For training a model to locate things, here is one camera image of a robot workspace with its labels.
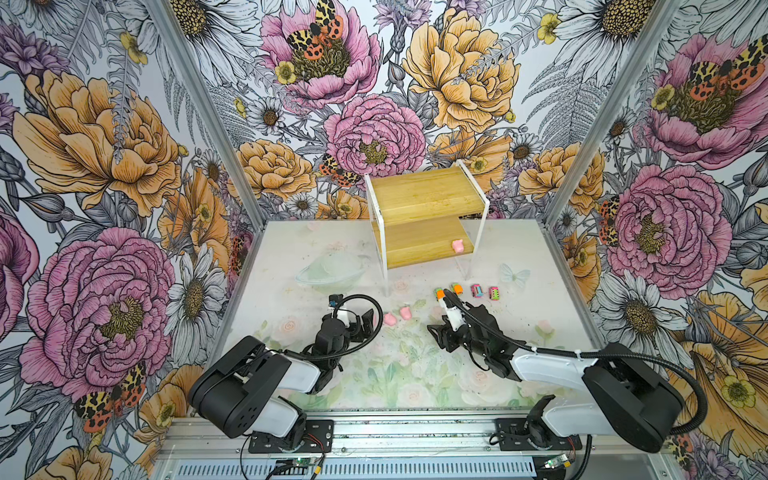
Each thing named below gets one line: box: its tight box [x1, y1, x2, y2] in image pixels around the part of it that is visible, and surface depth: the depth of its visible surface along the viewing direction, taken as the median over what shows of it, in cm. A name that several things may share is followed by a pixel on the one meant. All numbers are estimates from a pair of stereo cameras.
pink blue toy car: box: [470, 284, 485, 299], surface depth 101 cm
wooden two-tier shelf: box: [364, 160, 490, 297], surface depth 86 cm
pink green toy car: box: [488, 286, 501, 301], surface depth 101 cm
